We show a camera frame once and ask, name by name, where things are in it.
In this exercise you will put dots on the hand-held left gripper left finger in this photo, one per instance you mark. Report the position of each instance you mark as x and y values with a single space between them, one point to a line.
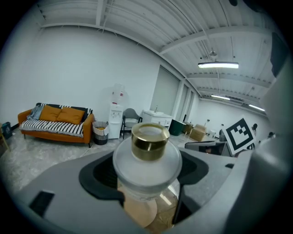
68 201

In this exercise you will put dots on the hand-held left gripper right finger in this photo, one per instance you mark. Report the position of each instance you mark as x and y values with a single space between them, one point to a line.
213 182

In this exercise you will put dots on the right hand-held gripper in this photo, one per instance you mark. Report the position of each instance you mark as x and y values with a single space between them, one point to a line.
239 136

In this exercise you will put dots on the clear bottle with gold cap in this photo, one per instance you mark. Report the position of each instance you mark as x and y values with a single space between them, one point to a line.
148 141

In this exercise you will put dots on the person's right forearm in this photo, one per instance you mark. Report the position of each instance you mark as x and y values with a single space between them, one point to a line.
243 152

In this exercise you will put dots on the round glass table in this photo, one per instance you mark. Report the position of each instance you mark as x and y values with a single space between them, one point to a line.
142 212

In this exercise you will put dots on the cardboard box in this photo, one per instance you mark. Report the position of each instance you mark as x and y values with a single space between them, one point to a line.
187 127
198 132

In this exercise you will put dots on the grey roller blind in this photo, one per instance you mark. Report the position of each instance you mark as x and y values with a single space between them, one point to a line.
165 91
191 105
184 102

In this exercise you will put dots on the white sink cabinet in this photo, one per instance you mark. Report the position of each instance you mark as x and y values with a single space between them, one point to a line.
158 118

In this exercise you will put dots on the long ceiling light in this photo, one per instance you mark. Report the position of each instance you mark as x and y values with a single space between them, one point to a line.
218 65
256 107
220 97

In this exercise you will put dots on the grey chair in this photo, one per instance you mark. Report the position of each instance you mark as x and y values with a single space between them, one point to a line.
130 115

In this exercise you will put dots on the orange sofa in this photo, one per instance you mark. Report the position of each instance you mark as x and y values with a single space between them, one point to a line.
88 132

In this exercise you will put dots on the grey white laundry basket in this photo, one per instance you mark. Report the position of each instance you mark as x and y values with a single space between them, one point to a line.
100 134

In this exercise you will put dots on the striped black white blanket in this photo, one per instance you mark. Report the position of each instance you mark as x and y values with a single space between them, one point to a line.
50 128

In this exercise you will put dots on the white water dispenser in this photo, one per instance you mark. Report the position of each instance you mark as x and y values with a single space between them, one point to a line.
115 123

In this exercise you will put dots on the orange cushion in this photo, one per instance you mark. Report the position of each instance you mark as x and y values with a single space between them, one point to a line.
70 115
50 113

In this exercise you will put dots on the wooden side table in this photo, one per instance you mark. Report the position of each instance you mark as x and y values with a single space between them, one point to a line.
5 141

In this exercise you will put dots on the clear water dispenser bottle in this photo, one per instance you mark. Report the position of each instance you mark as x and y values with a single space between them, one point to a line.
118 93

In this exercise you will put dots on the grey-blue garment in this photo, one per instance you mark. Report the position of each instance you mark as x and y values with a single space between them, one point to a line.
35 113

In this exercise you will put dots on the dark storage box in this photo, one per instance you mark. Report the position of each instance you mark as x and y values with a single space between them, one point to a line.
6 130

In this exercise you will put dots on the grey round ceiling fixture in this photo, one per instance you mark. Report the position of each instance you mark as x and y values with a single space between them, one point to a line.
213 53

